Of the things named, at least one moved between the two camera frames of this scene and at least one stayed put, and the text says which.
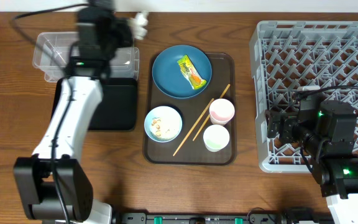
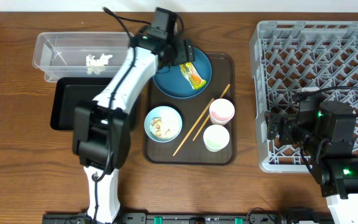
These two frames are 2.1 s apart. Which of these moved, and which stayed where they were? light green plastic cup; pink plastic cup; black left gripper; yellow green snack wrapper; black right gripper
Moved: black left gripper
Stayed: black right gripper; pink plastic cup; yellow green snack wrapper; light green plastic cup
